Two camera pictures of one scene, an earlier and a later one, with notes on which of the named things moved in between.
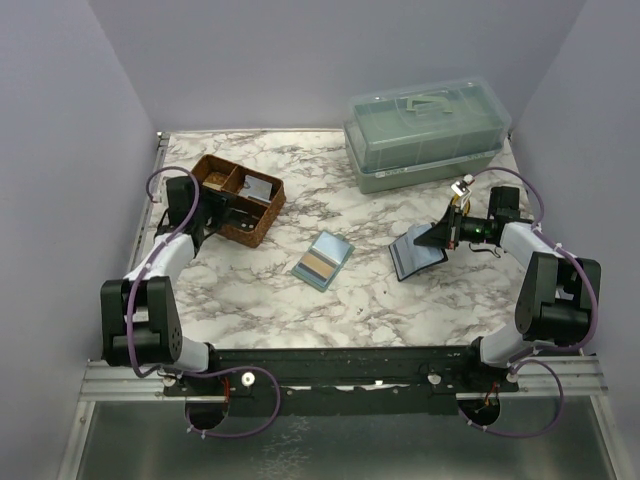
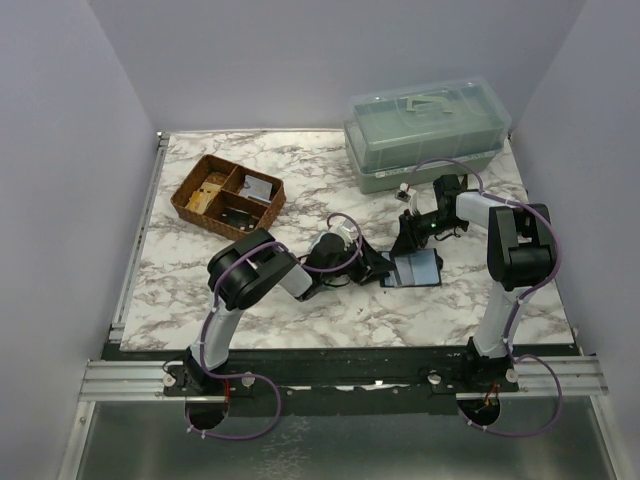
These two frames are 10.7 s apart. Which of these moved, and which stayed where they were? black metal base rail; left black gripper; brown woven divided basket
Moved: left black gripper
Stayed: brown woven divided basket; black metal base rail
